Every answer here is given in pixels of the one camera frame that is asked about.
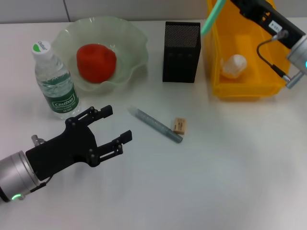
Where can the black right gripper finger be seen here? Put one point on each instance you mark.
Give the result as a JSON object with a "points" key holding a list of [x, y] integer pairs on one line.
{"points": [[249, 8]]}

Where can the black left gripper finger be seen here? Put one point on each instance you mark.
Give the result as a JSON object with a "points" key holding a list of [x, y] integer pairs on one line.
{"points": [[126, 137], [106, 111]]}

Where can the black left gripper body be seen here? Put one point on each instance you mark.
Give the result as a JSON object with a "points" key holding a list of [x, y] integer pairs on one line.
{"points": [[67, 151]]}

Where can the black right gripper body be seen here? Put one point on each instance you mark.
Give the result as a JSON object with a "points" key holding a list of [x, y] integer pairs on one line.
{"points": [[280, 24]]}

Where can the green utility knife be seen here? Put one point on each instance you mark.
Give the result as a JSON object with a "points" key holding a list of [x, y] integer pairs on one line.
{"points": [[212, 16]]}

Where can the clear green-label water bottle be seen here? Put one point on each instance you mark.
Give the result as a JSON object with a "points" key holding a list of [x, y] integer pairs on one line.
{"points": [[60, 95]]}

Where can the red tomato-like ball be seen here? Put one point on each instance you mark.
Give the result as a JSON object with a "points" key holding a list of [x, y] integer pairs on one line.
{"points": [[96, 62]]}

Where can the tan eraser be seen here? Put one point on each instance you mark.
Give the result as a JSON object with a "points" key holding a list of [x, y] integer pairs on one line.
{"points": [[179, 125]]}

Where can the white paper ball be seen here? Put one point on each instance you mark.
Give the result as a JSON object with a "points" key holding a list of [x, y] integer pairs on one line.
{"points": [[233, 65]]}

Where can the grey marker pen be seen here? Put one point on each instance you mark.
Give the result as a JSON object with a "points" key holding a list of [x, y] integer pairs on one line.
{"points": [[156, 124]]}

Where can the green wavy glass fruit plate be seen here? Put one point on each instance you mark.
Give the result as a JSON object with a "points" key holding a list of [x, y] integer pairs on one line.
{"points": [[129, 48]]}

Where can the black mesh pen holder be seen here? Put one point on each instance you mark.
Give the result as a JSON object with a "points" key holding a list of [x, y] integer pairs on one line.
{"points": [[180, 62]]}

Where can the yellow plastic bin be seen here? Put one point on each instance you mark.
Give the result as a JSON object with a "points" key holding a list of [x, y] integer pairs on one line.
{"points": [[239, 91]]}

